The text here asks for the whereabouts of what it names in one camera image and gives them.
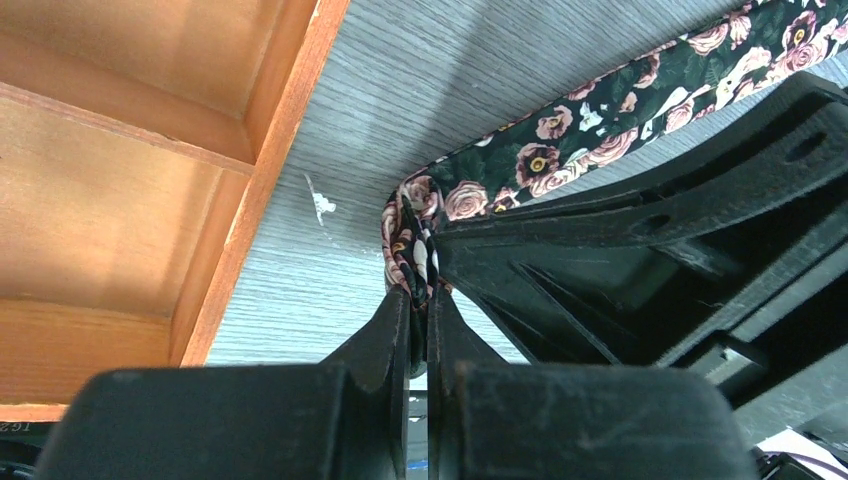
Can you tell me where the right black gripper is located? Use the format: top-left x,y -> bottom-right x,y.
436,73 -> 847,408

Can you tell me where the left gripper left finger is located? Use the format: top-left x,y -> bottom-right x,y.
35,287 -> 410,479

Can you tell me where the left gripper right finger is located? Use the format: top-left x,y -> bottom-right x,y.
427,289 -> 757,479

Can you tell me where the black pink floral tie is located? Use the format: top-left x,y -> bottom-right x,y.
381,1 -> 847,308

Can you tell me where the orange wooden compartment tray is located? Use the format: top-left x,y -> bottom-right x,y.
1,1 -> 348,429

